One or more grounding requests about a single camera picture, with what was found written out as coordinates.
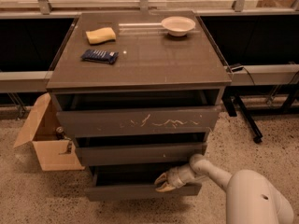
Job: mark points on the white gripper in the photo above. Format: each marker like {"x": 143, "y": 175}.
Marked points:
{"x": 177, "y": 177}

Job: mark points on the grey bottom drawer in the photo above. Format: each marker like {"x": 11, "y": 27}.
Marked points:
{"x": 132, "y": 181}

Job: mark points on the grey drawer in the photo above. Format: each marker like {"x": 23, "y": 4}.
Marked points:
{"x": 151, "y": 148}
{"x": 132, "y": 181}
{"x": 137, "y": 113}

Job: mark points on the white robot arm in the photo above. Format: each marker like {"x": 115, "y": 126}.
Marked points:
{"x": 250, "y": 197}

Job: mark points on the grey top drawer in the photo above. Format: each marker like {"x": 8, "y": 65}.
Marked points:
{"x": 137, "y": 113}

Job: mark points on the grey middle drawer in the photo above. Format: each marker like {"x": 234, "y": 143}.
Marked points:
{"x": 151, "y": 148}

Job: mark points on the grey three-drawer cabinet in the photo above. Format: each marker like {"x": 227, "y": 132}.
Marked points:
{"x": 150, "y": 59}

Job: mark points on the open cardboard box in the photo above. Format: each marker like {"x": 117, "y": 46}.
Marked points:
{"x": 38, "y": 131}

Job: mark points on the black wheeled stand leg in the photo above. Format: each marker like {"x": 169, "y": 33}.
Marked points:
{"x": 229, "y": 103}

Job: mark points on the can inside cardboard box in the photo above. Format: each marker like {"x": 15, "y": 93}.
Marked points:
{"x": 60, "y": 133}

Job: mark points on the blue snack packet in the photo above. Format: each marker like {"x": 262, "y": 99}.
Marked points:
{"x": 100, "y": 56}

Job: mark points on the white bowl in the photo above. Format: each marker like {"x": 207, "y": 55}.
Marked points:
{"x": 178, "y": 26}

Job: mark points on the yellow sponge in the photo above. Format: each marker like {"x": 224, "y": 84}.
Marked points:
{"x": 101, "y": 35}

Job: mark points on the metal window railing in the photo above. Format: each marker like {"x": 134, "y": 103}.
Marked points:
{"x": 149, "y": 3}

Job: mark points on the black power adapter with cable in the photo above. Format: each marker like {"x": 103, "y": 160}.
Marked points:
{"x": 240, "y": 75}

